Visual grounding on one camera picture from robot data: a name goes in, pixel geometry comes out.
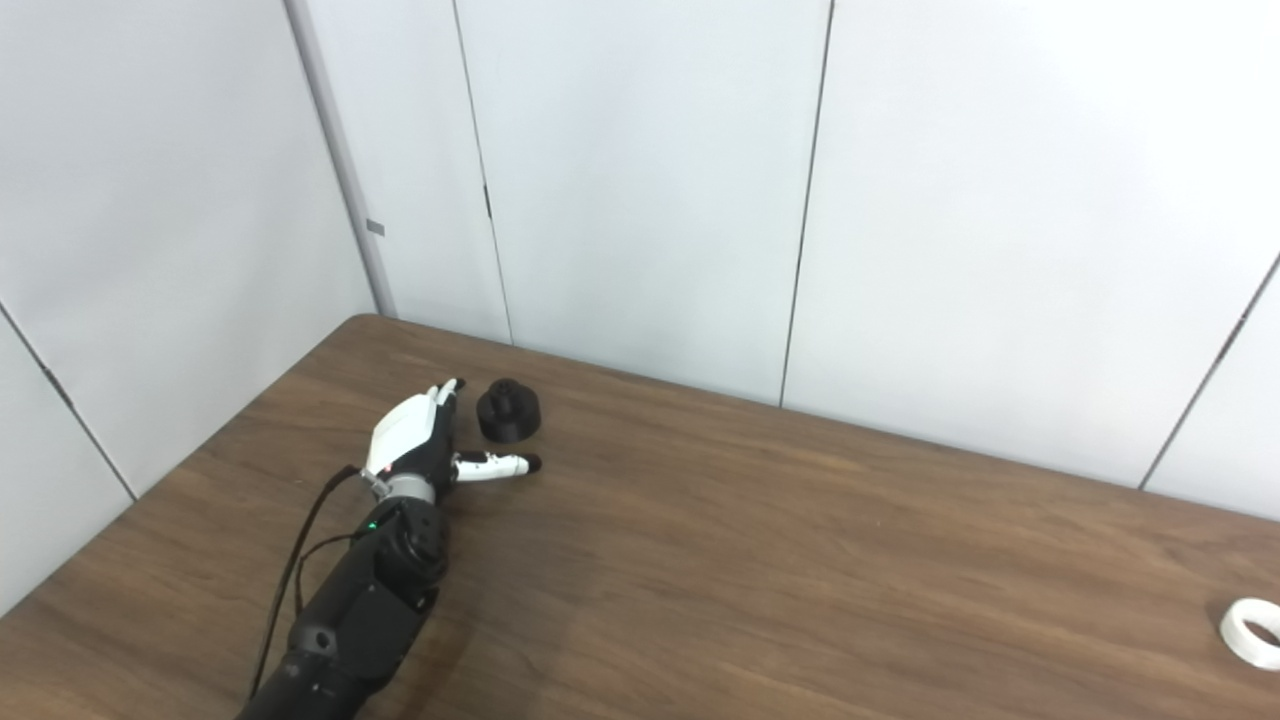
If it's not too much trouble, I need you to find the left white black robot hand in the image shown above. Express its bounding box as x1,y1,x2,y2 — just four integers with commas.
360,378,543,487

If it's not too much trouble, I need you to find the round black part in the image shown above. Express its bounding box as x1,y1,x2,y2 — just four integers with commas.
476,379,542,443

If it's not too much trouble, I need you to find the white ring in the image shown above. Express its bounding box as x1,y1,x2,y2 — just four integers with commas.
1219,598,1280,671

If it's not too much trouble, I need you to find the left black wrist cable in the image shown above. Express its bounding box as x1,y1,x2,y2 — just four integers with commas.
245,465,366,706

